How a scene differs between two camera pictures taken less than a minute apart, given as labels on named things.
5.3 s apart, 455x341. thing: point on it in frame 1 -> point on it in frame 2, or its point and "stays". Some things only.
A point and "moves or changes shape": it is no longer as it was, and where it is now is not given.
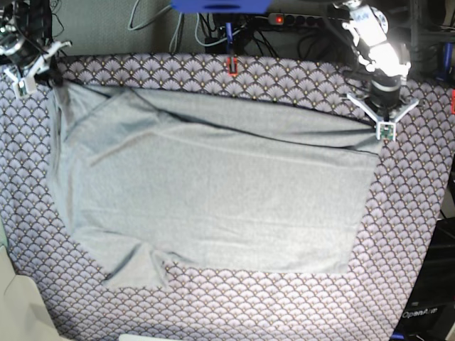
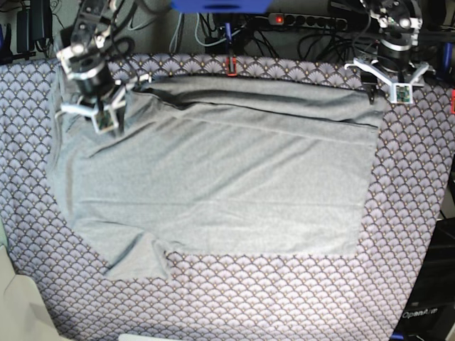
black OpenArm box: [429, 310] stays
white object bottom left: [23, 314] stays
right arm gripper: [25, 86] -> [102, 99]
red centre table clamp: [232, 66] stays
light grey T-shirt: [154, 183] moves or changes shape
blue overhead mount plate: [220, 6] stays
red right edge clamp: [453, 101] stays
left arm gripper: [385, 106] -> [394, 67]
